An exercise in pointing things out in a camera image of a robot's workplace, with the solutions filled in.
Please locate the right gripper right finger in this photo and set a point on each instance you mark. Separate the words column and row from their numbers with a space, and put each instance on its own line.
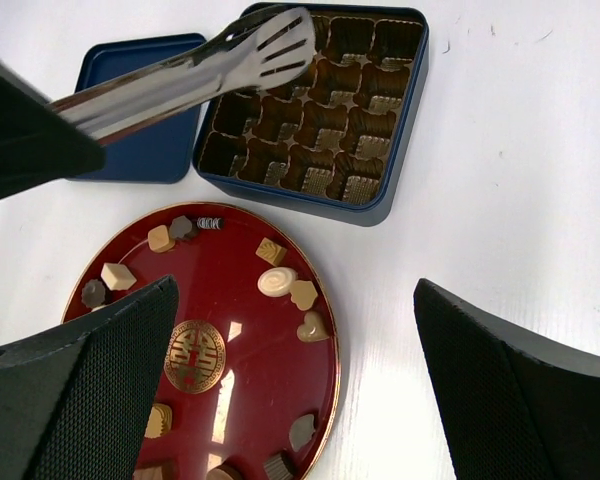
column 513, row 404

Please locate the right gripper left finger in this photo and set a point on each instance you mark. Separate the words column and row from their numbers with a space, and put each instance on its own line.
column 75, row 399

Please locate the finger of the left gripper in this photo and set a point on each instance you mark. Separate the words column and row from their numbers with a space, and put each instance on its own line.
column 37, row 146

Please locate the white rectangular chocolate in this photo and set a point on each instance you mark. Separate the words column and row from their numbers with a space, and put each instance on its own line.
column 117, row 277

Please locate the silver metal tongs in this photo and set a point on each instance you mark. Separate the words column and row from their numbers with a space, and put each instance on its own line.
column 260, row 51

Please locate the heart shaped tan chocolate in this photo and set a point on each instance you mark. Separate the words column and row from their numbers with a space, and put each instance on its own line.
column 312, row 328

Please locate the white oval chocolate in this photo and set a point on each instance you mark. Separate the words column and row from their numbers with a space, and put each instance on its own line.
column 276, row 282

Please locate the blue chocolate tin box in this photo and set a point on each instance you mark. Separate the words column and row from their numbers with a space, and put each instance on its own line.
column 332, row 142

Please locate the blue tin lid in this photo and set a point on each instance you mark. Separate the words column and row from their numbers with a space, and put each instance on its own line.
column 159, row 153

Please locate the red round plate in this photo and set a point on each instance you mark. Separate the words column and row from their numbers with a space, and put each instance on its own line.
column 244, row 393

